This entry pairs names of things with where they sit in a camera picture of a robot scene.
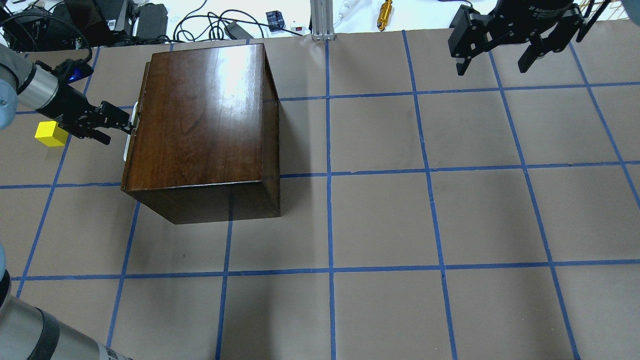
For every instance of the white drawer handle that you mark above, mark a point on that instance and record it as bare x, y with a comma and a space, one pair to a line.
134, 119

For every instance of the yellow cube block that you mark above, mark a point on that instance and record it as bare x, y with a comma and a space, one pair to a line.
50, 134

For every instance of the dark wooden drawer box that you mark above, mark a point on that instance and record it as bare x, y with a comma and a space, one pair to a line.
206, 145

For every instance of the black flat power brick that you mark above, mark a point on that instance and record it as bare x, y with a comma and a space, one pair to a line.
151, 21

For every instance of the small blue black device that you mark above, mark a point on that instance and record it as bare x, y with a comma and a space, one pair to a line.
275, 21

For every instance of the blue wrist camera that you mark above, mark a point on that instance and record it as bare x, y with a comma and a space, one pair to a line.
70, 71

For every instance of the aluminium frame post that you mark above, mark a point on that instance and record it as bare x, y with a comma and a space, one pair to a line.
321, 19

